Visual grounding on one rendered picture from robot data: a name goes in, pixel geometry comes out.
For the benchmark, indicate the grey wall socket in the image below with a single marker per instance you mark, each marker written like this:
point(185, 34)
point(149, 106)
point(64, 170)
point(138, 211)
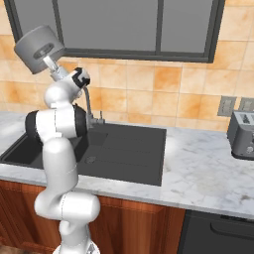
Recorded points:
point(227, 105)
point(247, 104)

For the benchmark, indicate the black sink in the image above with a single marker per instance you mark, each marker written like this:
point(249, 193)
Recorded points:
point(125, 152)

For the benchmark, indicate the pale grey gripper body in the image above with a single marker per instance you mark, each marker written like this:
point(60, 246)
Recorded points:
point(51, 64)

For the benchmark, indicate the dark-framed window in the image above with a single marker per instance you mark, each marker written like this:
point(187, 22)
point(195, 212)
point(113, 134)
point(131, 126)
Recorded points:
point(132, 26)

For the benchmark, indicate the brown wooden cupboard door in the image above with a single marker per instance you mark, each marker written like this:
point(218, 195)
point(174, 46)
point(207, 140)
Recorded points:
point(20, 215)
point(132, 228)

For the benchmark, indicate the grey metal tap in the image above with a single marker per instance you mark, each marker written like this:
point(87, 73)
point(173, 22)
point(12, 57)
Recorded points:
point(89, 105)

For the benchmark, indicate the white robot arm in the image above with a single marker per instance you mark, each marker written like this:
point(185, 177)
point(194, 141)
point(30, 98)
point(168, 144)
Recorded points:
point(59, 155)

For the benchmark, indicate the grey toaster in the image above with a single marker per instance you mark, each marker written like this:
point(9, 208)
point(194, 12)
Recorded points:
point(243, 135)

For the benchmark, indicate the black dishwasher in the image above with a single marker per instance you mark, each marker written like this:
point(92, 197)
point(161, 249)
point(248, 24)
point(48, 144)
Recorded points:
point(211, 243)

